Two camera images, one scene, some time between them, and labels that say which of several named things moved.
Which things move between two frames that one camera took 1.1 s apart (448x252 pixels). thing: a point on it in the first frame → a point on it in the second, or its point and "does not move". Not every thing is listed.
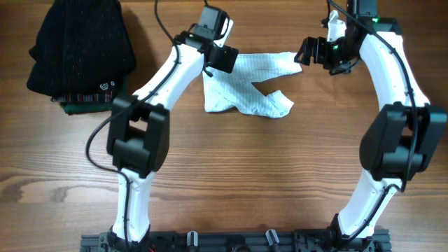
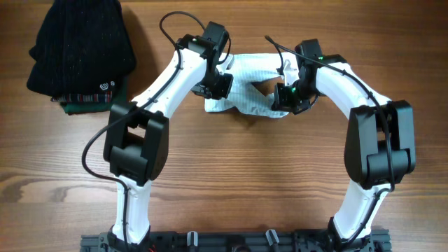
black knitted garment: x=81 y=46 does not move
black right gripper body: x=334 y=55 → x=291 y=97
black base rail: x=238 y=241 does not move
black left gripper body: x=223 y=60 → x=214 y=85
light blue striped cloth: x=236 y=89 does not move
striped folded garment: x=96 y=97 does not move
